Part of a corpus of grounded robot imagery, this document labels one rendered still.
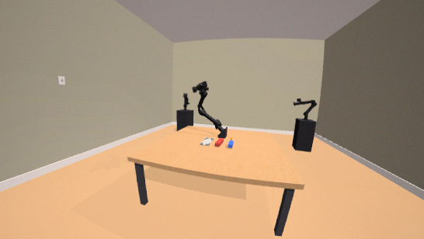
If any red tapered block with rectangular slots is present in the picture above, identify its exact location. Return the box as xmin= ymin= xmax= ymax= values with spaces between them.
xmin=215 ymin=138 xmax=224 ymax=147

